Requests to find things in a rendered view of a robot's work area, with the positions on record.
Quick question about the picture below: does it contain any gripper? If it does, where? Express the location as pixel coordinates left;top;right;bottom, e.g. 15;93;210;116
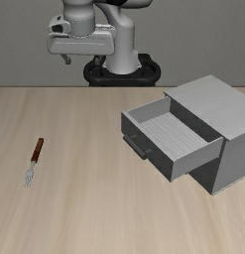
47;14;116;67

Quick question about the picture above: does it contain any grey cabinet drawer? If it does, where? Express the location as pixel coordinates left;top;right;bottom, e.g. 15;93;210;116
120;95;225;184

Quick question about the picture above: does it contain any grey cabinet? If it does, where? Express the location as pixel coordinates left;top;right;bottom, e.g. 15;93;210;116
164;74;245;196

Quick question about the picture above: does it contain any brown-handled silver fork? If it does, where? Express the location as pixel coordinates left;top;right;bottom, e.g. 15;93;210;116
24;137;45;189

